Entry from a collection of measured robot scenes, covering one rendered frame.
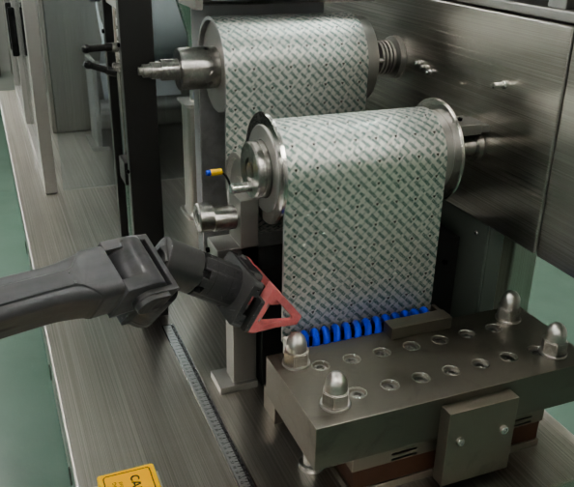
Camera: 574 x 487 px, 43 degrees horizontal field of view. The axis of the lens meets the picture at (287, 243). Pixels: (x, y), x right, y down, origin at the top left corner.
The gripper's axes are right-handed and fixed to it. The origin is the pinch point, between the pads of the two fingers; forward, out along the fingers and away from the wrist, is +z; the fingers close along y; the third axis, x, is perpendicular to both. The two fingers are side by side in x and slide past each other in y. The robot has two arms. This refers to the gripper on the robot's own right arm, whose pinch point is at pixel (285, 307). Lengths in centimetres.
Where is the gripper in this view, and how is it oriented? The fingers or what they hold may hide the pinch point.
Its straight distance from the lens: 99.0
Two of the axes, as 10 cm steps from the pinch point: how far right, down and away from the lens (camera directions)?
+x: 4.9, -8.6, -1.6
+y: 3.9, 3.8, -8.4
